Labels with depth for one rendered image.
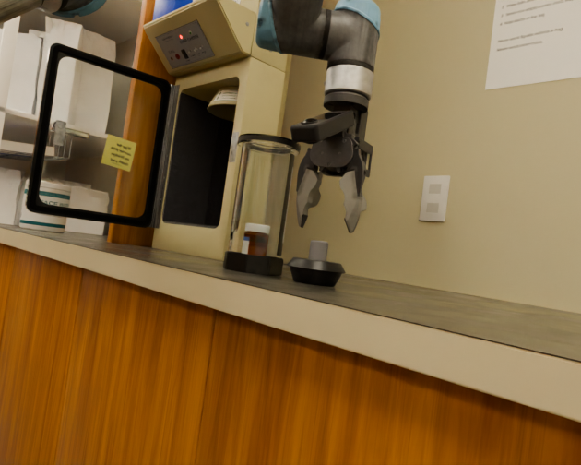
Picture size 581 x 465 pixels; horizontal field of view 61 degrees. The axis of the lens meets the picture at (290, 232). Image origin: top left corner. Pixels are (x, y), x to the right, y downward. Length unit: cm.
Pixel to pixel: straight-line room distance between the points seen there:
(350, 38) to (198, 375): 54
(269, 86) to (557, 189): 67
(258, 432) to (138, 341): 31
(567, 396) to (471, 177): 91
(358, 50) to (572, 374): 57
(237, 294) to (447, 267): 74
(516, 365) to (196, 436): 46
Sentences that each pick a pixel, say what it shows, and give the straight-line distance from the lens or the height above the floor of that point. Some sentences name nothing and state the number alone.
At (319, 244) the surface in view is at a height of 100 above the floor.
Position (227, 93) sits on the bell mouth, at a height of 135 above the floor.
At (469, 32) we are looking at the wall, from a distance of 139.
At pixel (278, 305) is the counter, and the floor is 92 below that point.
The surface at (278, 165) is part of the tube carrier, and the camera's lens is 82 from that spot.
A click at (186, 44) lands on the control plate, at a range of 132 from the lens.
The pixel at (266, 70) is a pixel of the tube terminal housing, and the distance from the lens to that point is 123.
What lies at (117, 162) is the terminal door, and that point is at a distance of 134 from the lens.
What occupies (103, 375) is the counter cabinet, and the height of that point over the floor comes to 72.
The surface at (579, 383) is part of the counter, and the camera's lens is 40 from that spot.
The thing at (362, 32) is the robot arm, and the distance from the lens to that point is 82.
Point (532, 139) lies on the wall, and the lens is 123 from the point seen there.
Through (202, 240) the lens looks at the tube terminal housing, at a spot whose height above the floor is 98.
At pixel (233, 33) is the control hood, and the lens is 119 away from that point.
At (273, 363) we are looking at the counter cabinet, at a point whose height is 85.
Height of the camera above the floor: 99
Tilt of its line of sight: 2 degrees up
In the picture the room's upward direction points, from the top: 8 degrees clockwise
